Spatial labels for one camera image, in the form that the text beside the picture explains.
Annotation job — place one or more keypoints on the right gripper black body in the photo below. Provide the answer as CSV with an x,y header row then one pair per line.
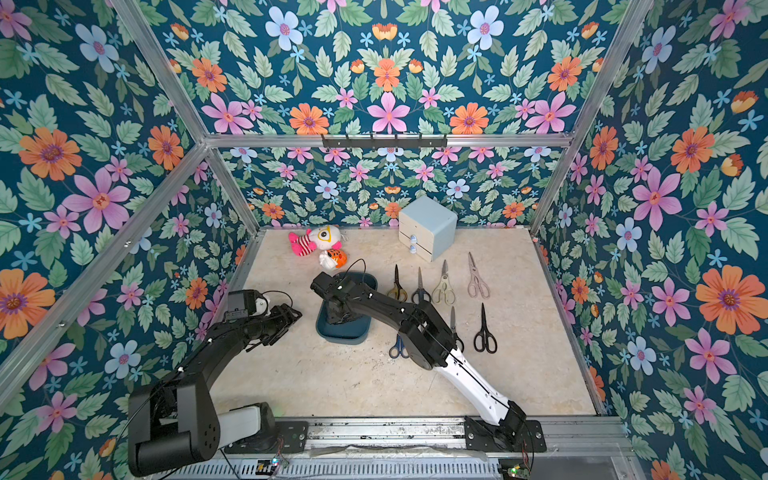
x,y
327,288

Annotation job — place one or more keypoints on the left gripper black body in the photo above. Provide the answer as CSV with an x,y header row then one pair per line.
x,y
272,324

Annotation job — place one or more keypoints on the teal plastic storage box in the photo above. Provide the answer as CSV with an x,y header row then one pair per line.
x,y
350,333

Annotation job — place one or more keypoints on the yellow handled scissors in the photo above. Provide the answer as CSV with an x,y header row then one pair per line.
x,y
397,292

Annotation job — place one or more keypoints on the dark grey handled scissors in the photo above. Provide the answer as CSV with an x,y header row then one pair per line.
x,y
420,295

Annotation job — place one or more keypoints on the blue handled scissors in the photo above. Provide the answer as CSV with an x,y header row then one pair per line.
x,y
398,350

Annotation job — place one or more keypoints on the large black scissors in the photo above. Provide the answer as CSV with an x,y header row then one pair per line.
x,y
459,344

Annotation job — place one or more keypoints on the beige handled kitchen scissors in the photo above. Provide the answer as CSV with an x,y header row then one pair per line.
x,y
477,287

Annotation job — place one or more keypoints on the black oval handle scissors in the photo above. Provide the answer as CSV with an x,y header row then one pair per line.
x,y
484,340

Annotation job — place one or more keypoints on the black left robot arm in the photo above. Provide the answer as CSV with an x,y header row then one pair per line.
x,y
173,422

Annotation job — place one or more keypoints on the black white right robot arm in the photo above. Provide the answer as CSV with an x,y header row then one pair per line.
x,y
429,342

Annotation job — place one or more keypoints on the orange white plush toy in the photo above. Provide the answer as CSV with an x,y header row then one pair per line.
x,y
332,259

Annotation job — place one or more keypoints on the pink white plush fish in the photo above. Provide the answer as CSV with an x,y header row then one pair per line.
x,y
322,238

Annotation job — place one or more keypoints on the light blue drawer cabinet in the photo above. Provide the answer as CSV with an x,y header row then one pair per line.
x,y
427,228

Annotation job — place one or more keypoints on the white ventilation grille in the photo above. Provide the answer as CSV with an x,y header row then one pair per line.
x,y
358,468

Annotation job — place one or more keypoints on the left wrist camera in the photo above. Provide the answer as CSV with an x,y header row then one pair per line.
x,y
244,304

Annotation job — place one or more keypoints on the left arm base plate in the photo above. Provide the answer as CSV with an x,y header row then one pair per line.
x,y
286,437

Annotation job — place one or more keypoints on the black hook rail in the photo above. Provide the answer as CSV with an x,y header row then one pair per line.
x,y
375,141

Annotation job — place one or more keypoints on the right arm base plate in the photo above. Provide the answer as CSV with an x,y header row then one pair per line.
x,y
514,437

